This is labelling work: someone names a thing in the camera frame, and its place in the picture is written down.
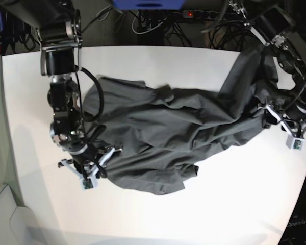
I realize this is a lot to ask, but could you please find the dark grey t-shirt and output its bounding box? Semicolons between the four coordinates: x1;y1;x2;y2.
87;48;278;195

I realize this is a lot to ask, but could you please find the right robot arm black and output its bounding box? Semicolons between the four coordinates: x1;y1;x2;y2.
0;1;104;168

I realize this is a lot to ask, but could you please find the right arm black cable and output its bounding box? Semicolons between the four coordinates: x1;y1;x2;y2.
79;67;105;123

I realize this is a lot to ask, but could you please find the blue box overhead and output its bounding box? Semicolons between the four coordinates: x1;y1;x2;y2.
113;0;185;10

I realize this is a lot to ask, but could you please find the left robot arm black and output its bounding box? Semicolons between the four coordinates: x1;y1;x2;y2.
225;1;306;118

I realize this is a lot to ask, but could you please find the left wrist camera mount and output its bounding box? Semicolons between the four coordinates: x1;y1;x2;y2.
251;103;306;151

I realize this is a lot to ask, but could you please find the grey bin at left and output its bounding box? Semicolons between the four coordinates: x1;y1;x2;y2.
0;185;46;244

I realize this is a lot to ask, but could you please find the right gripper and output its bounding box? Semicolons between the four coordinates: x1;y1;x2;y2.
70;146;96;166

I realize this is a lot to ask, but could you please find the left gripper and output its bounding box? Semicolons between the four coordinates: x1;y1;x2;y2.
287;103;306;121

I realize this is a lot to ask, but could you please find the white cable loop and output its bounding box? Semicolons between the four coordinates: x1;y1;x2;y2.
131;15;166;35

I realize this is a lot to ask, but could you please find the black power strip red switch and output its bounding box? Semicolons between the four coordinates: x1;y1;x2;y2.
182;10;220;20

